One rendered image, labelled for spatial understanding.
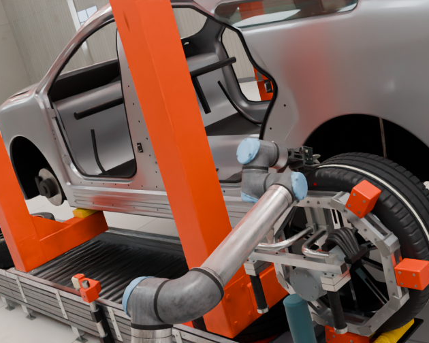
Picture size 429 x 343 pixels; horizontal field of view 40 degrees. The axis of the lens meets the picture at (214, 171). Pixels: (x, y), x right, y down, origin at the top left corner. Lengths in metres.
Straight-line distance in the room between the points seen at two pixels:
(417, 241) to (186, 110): 0.96
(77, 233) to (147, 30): 2.31
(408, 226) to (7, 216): 2.69
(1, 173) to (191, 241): 1.86
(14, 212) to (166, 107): 2.02
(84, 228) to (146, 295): 2.71
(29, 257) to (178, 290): 2.63
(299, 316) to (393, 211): 0.54
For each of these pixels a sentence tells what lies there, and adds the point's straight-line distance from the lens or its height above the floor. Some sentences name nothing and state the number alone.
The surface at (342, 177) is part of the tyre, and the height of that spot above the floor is 1.16.
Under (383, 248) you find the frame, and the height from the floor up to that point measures 0.95.
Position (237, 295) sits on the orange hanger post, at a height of 0.68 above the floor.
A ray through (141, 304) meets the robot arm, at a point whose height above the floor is 1.14.
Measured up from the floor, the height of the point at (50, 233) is 0.68.
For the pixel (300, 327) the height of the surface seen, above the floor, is 0.64.
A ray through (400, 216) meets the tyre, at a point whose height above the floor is 1.03.
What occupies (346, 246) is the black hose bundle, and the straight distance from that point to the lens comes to 1.93.
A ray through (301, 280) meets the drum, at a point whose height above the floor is 0.87.
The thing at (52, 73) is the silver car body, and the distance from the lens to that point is 4.09.
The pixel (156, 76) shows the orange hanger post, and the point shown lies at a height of 1.64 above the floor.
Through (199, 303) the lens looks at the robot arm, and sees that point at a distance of 1.53.
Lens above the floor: 1.81
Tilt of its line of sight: 15 degrees down
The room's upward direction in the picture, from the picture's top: 15 degrees counter-clockwise
